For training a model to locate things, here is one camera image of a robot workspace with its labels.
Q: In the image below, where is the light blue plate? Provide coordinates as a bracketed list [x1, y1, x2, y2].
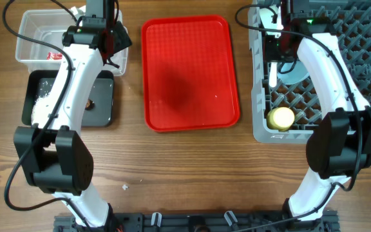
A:
[277, 61, 309, 85]

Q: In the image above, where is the white plastic spoon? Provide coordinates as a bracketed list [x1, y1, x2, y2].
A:
[269, 62, 278, 88]

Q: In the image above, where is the mint green bowl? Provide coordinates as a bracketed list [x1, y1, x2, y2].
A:
[260, 8, 277, 30]

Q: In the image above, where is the red snack wrapper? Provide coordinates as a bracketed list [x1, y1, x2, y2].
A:
[46, 52, 62, 61]

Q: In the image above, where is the yellow plastic cup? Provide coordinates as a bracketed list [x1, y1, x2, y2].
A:
[266, 107, 295, 131]

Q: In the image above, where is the orange carrot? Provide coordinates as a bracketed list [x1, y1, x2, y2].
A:
[85, 99, 95, 110]

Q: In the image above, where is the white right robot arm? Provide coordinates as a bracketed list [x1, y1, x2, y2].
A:
[272, 17, 371, 222]

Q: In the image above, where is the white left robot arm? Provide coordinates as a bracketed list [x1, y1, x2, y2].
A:
[14, 18, 132, 231]

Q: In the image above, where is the grey dishwasher rack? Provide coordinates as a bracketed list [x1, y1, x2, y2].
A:
[249, 1, 371, 144]

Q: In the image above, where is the black plastic tray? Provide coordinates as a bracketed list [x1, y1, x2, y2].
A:
[21, 70, 114, 127]

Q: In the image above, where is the clear plastic bin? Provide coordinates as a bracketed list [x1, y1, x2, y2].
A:
[15, 9, 129, 76]

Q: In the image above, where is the red serving tray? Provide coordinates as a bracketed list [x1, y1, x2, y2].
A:
[141, 15, 240, 133]

